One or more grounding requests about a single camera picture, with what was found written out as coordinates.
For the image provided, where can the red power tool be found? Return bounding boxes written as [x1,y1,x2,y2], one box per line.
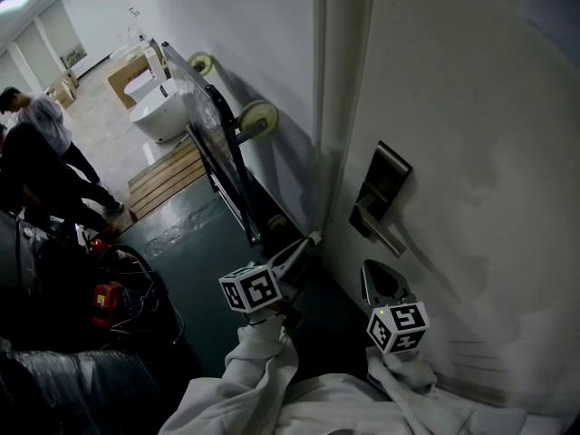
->
[90,280,125,331]

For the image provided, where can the white door with metal handle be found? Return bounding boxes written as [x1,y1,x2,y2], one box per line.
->
[323,0,580,417]

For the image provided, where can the person's white hoodie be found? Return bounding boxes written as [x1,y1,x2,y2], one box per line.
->
[275,372,409,435]

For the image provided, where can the low cardboard boxes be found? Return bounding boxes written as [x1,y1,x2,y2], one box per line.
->
[44,72,79,111]

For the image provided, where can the metal door lock handle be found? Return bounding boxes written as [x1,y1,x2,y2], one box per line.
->
[348,140,414,259]

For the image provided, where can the wooden slatted ramp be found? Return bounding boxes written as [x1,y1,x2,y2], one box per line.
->
[127,140,208,223]

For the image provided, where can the plastic-wrapped dark appliance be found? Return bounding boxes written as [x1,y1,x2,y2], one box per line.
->
[0,348,160,435]

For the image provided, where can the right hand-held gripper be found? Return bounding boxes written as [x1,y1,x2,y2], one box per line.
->
[360,259,430,356]

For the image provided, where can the framed wall picture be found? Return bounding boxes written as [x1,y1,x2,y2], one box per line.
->
[59,43,88,70]

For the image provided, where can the large brown cardboard box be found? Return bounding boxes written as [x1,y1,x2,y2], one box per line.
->
[107,53,151,109]

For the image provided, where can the white toilet tank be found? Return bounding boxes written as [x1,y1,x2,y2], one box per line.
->
[141,44,167,82]

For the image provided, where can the person's left forearm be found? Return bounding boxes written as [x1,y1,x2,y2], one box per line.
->
[158,316,301,435]

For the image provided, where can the ceiling light panel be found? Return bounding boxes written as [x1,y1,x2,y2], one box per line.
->
[0,0,34,15]

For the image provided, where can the white toilet bowl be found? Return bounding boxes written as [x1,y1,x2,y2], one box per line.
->
[123,67,158,109]

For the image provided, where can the person's right forearm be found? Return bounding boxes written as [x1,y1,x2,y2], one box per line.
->
[364,345,527,435]

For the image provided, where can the person's black trousers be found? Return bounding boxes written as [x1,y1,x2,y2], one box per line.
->
[289,305,371,382]

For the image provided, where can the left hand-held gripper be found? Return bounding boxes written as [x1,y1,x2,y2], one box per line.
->
[218,234,324,331]

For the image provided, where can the grey platform trolley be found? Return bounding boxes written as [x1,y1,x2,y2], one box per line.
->
[160,40,292,249]

